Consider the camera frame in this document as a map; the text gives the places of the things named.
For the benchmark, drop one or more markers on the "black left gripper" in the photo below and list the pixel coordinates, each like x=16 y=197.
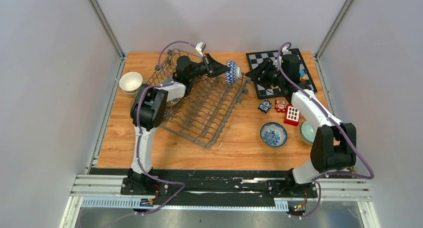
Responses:
x=216 y=68

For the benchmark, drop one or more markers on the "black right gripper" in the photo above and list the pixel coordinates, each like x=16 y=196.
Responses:
x=256 y=75

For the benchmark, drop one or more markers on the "blue white zigzag bowl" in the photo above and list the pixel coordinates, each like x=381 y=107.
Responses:
x=234 y=72

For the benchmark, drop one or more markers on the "white bowl blue roses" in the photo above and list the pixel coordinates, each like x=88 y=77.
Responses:
x=273 y=134

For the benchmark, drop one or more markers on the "mint green leaf bowl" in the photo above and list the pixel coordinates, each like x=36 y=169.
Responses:
x=307 y=133

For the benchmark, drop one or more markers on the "beige bowl with flower sprig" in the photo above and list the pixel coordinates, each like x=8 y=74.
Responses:
x=131 y=81

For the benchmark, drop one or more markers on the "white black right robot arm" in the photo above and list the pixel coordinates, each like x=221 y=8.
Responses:
x=332 y=148

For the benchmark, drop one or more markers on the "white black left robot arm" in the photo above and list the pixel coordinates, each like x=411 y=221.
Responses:
x=149 y=106

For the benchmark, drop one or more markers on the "black white chessboard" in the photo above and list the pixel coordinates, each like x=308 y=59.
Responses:
x=256 y=58

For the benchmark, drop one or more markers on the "black blue owl block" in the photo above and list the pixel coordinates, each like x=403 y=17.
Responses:
x=265 y=106

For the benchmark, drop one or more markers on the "red owl toy block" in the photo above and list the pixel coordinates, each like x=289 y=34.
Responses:
x=280 y=106

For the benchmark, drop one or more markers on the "toy brick car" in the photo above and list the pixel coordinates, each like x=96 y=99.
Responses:
x=303 y=75

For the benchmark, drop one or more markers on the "red toy house block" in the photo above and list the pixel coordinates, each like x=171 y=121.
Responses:
x=292 y=115

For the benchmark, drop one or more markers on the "teal bowl with orange flower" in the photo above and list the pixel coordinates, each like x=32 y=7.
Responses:
x=172 y=102

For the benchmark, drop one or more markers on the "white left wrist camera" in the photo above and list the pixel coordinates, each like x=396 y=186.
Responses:
x=200 y=47

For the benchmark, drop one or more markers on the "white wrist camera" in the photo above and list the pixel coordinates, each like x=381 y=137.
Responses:
x=200 y=47
x=284 y=51

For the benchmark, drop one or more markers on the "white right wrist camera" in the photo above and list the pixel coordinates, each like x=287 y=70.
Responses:
x=284 y=51

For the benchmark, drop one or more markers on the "grey wire dish rack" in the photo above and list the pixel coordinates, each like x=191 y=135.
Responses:
x=201 y=115

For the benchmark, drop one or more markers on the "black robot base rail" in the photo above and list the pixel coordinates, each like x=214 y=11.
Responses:
x=216 y=188

